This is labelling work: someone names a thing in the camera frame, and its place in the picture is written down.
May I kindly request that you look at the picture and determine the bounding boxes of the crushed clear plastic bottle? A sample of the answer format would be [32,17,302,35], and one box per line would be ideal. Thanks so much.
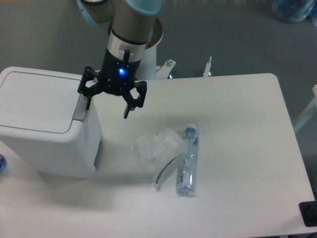
[176,123,199,196]

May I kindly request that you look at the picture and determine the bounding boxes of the crumpled clear plastic bag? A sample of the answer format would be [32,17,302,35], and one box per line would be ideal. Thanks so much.
[131,126,187,188]

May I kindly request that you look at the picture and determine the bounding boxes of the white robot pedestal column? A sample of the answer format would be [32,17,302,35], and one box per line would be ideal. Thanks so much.
[136,17,163,81]

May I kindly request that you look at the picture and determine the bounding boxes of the white pedestal base frame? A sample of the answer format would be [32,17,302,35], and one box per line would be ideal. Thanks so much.
[156,56,212,79]

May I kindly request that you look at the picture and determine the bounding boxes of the blue bottle at left edge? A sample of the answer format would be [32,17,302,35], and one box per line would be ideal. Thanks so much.
[0,154,7,174]

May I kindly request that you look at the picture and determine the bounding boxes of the blue plastic bag on floor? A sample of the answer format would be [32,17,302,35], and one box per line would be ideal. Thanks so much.
[271,0,317,23]

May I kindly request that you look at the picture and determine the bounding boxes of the white frame at right edge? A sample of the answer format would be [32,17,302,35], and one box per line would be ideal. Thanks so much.
[293,85,317,133]

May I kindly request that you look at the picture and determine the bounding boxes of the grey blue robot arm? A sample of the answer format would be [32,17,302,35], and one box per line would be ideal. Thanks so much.
[76,0,162,118]

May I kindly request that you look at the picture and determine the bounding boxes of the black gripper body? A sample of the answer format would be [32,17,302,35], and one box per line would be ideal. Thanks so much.
[99,49,143,96]

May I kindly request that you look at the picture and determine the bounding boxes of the white push-lid trash can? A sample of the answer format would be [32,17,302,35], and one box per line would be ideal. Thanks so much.
[0,66,103,178]

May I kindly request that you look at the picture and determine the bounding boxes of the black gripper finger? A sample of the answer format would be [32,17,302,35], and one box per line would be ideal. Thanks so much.
[77,65,107,110]
[121,81,147,119]

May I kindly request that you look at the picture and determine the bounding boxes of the black device at table corner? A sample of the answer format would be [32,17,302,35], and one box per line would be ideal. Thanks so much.
[299,201,317,227]

